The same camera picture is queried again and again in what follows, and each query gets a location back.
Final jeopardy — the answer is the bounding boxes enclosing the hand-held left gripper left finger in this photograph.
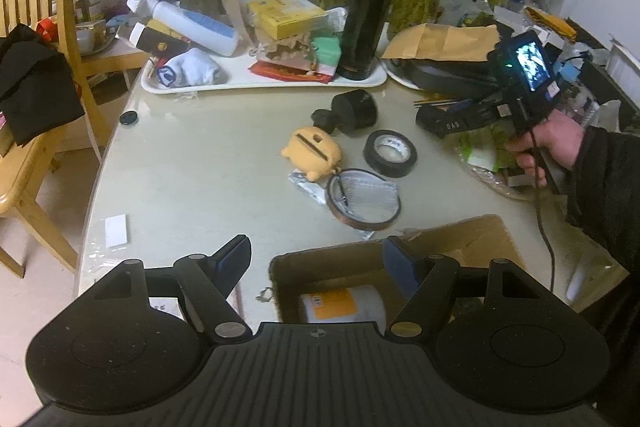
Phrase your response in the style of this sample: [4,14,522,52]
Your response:
[92,234,253,344]

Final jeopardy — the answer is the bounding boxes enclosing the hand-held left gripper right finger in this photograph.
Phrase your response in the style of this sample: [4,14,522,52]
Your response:
[382,236,546,343]

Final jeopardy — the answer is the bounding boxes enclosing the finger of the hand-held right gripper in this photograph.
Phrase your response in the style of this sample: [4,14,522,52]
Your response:
[450,99,493,114]
[416,106,483,138]

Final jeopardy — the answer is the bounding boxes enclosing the silver foil bag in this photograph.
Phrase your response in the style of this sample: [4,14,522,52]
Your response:
[287,169,401,240]

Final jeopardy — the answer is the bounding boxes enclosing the cardboard box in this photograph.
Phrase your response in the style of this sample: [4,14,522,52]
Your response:
[269,214,526,325]

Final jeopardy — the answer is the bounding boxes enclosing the black tape roll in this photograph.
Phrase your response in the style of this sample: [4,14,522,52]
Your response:
[363,129,417,178]

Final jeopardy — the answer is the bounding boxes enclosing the thin brown tape roll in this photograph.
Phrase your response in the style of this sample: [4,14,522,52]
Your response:
[325,169,402,232]

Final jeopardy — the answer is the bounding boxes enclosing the yellow pig-shaped case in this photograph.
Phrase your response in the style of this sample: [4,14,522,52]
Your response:
[281,127,343,182]

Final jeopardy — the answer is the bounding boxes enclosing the person's right forearm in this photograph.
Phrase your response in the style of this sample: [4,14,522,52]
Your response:
[565,127,640,343]

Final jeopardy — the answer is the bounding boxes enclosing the person's right hand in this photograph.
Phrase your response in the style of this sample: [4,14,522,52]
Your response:
[504,111,586,188]

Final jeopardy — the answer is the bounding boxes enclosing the black zip case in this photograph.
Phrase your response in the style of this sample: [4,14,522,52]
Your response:
[395,57,501,95]

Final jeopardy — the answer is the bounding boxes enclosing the yellow plastic bag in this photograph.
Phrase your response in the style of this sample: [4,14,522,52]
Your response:
[524,6,577,38]

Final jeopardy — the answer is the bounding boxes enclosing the white roll with yellow label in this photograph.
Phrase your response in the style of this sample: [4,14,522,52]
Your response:
[298,284,388,324]

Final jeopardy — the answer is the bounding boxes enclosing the brown envelope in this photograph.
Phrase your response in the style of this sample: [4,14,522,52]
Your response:
[381,23,501,62]

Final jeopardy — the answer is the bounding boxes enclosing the white card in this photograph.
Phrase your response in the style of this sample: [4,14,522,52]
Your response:
[105,214,130,249]

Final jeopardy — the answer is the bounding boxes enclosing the black thermos bottle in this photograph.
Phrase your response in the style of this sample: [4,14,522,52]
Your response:
[336,0,405,81]

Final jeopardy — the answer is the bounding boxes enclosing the green white box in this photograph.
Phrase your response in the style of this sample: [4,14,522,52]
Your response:
[311,34,343,68]

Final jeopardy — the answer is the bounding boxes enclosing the red packet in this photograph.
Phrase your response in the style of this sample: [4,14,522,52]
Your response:
[249,61,333,85]

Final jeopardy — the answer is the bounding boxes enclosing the crumpled brown paper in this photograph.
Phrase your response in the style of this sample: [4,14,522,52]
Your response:
[250,32,321,68]

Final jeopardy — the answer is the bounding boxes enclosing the white rectangular tray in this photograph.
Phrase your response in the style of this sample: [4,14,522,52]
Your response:
[141,7,388,95]

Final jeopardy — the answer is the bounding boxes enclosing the yellow box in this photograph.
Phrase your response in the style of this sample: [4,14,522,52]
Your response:
[247,0,328,40]

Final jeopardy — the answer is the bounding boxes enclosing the white sock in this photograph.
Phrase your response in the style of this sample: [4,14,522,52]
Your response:
[155,48,221,88]

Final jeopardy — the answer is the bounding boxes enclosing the black box with gold emblem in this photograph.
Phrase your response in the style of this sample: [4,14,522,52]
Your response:
[130,19,193,58]

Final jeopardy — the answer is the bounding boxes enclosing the white blue lotion bottle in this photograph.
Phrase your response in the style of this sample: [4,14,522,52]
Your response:
[126,0,241,56]

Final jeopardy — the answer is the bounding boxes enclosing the brown paper bag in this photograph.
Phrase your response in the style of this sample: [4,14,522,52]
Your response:
[217,0,257,48]

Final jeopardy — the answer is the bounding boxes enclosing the metal bowl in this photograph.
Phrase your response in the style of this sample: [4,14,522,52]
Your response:
[75,21,119,55]

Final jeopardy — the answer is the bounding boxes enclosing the black cloth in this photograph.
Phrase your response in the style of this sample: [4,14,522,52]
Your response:
[0,24,86,146]

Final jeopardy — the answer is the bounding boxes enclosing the black cylindrical camera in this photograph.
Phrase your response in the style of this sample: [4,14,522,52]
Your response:
[311,90,378,136]

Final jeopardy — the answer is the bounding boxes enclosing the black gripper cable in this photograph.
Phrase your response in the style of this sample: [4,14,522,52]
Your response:
[530,132,557,293]

